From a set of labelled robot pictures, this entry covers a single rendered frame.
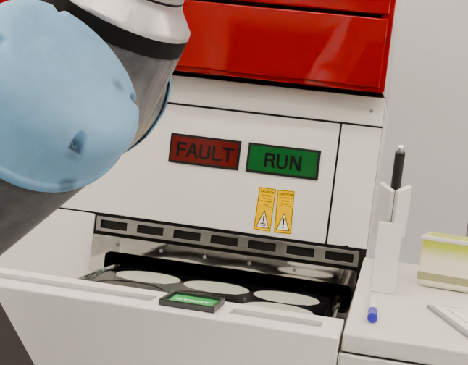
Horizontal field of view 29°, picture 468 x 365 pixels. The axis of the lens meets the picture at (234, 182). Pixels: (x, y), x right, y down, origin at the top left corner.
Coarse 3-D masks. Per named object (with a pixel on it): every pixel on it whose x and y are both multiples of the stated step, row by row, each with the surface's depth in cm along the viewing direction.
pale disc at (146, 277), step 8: (120, 272) 141; (128, 272) 142; (136, 272) 143; (144, 272) 144; (152, 272) 145; (136, 280) 136; (144, 280) 136; (152, 280) 137; (160, 280) 138; (168, 280) 139; (176, 280) 140
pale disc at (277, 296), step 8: (256, 296) 134; (264, 296) 135; (272, 296) 136; (280, 296) 137; (288, 296) 138; (296, 296) 138; (304, 296) 139; (296, 304) 132; (304, 304) 132; (312, 304) 133
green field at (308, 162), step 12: (252, 156) 147; (264, 156) 147; (276, 156) 146; (288, 156) 146; (300, 156) 146; (312, 156) 145; (252, 168) 147; (264, 168) 147; (276, 168) 147; (288, 168) 146; (300, 168) 146; (312, 168) 146
